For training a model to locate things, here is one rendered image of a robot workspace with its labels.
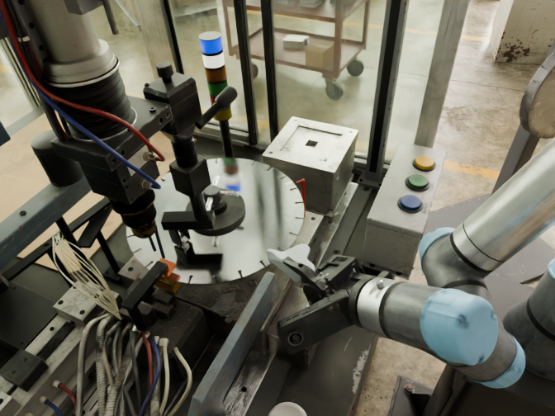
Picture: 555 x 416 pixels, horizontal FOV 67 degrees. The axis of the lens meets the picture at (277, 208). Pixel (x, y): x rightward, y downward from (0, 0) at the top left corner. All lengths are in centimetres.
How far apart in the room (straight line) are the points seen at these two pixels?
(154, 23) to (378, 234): 81
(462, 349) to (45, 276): 89
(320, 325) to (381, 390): 105
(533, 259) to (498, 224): 155
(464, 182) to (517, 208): 186
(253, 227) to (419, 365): 110
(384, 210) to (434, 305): 40
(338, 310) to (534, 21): 328
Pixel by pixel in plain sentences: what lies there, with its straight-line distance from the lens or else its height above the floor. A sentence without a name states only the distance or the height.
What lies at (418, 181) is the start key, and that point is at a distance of 94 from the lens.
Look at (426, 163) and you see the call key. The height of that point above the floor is 91.
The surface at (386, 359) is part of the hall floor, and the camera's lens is 170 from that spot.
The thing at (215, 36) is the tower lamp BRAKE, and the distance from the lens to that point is 94.
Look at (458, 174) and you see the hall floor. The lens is 249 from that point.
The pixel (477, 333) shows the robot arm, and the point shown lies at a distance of 50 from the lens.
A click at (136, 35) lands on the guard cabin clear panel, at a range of 136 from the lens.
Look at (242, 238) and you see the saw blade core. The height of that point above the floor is 95.
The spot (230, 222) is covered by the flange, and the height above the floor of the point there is 96.
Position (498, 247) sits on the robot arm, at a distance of 61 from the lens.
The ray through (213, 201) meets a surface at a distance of 76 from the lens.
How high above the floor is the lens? 150
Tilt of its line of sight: 44 degrees down
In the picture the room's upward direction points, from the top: 4 degrees counter-clockwise
